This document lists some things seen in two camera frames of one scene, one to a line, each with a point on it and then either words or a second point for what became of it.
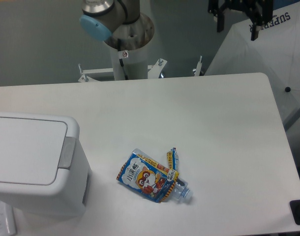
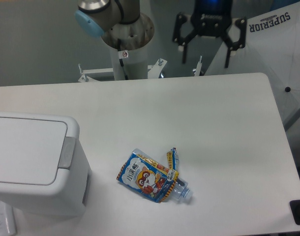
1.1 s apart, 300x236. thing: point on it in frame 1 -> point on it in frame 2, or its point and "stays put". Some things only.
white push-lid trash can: (40, 164) stays put
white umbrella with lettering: (280, 52) stays put
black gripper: (259, 12) -> (211, 18)
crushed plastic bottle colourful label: (151, 179) stays put
